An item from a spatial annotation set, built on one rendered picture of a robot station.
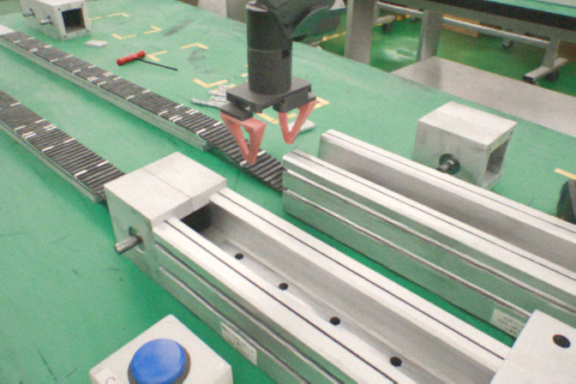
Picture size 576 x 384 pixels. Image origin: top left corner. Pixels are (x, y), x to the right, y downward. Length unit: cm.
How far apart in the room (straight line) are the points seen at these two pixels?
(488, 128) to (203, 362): 47
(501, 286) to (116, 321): 38
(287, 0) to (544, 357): 37
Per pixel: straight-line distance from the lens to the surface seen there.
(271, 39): 59
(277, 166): 71
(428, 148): 69
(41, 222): 70
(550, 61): 343
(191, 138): 81
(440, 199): 58
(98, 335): 53
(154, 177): 56
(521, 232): 56
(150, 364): 40
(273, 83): 61
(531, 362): 36
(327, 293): 46
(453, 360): 42
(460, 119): 71
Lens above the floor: 117
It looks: 32 degrees down
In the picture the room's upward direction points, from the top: straight up
